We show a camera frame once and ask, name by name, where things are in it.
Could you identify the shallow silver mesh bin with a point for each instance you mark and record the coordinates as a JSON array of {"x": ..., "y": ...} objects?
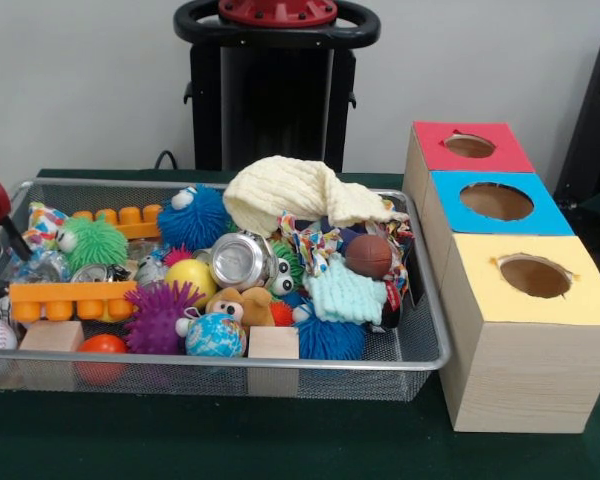
[{"x": 330, "y": 385}]

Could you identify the purple spiky ball with eyes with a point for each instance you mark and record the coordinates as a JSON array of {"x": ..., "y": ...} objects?
[{"x": 157, "y": 320}]

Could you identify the red orange ball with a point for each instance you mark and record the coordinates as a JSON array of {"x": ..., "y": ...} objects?
[{"x": 102, "y": 345}]

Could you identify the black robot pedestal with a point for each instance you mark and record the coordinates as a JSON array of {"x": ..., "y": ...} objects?
[{"x": 275, "y": 100}]

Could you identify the orange toy building brick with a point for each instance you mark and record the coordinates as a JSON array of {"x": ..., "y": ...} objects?
[{"x": 70, "y": 294}]

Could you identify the blue white patterned ball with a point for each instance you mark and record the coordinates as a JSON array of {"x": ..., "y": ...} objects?
[{"x": 215, "y": 336}]

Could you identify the green spiky ball with eyes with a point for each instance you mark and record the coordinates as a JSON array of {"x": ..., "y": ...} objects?
[{"x": 100, "y": 242}]

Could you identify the smooth yellow ball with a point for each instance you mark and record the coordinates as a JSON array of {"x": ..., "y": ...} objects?
[{"x": 190, "y": 280}]

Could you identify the wooden box with three holes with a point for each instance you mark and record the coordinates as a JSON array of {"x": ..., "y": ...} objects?
[{"x": 520, "y": 375}]

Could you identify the blue spiky rubber ball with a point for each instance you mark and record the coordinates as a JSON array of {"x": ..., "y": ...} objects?
[{"x": 197, "y": 220}]

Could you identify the brown toy football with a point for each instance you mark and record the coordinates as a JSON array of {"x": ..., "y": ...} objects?
[{"x": 369, "y": 256}]

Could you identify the black upright panel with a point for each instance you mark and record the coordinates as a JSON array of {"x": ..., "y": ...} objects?
[{"x": 595, "y": 125}]

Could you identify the dark green table cloth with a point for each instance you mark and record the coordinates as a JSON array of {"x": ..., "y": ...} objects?
[{"x": 230, "y": 440}]

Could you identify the cream knitted cloth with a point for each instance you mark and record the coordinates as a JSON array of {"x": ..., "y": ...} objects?
[{"x": 290, "y": 190}]

